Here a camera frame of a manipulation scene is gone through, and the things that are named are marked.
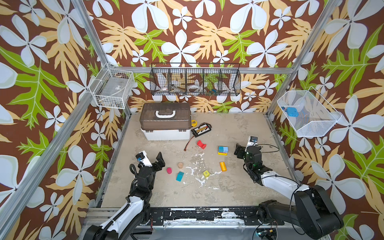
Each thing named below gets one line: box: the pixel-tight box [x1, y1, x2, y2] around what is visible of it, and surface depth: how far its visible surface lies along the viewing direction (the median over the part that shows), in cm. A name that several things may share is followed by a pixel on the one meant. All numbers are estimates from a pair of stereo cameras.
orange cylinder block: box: [219, 162, 227, 172], surface depth 93 cm
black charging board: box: [191, 122, 212, 138], surface depth 110 cm
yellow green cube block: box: [203, 170, 211, 178], surface depth 88 cm
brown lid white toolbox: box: [139, 102, 192, 141], surface depth 95 cm
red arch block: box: [196, 140, 207, 150], surface depth 103 cm
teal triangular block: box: [176, 171, 185, 182], surface depth 89 cm
